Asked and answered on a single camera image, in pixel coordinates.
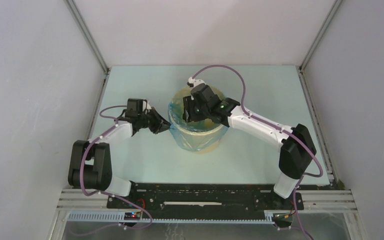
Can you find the corner aluminium post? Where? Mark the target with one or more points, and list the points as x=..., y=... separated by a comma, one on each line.
x=321, y=33
x=85, y=31

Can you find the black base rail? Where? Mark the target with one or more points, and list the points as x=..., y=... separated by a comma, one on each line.
x=207, y=202

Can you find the yellow trash bin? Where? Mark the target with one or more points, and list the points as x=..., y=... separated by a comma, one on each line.
x=198, y=139

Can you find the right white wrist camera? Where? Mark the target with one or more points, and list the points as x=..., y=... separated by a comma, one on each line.
x=192, y=82

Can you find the small electronics board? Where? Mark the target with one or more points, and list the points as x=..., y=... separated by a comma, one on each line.
x=132, y=216

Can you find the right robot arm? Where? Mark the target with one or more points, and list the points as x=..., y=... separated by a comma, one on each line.
x=295, y=145

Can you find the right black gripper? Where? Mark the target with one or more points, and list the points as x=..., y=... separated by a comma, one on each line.
x=189, y=114

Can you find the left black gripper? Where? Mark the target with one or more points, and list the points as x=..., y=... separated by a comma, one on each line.
x=161, y=124

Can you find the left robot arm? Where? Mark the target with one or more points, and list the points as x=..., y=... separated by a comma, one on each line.
x=91, y=163

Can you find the right corner aluminium post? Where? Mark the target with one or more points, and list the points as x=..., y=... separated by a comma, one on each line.
x=321, y=33

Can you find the blue plastic trash bag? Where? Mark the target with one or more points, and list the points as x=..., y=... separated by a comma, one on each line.
x=195, y=132

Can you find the left corner aluminium post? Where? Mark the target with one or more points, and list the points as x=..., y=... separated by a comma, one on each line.
x=85, y=31

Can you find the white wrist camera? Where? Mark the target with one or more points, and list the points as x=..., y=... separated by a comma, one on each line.
x=146, y=106
x=192, y=82

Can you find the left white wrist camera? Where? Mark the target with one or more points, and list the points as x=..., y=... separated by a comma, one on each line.
x=146, y=106

